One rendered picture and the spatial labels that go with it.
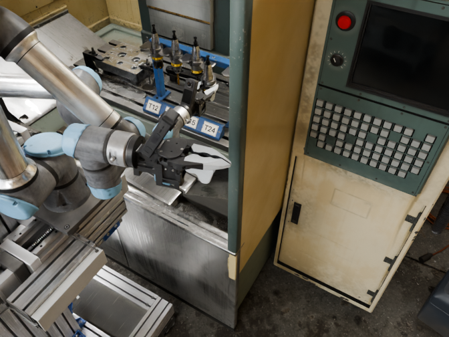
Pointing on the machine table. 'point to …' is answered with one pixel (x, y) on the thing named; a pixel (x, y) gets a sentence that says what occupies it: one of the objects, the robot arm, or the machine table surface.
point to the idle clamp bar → (180, 74)
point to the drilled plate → (123, 69)
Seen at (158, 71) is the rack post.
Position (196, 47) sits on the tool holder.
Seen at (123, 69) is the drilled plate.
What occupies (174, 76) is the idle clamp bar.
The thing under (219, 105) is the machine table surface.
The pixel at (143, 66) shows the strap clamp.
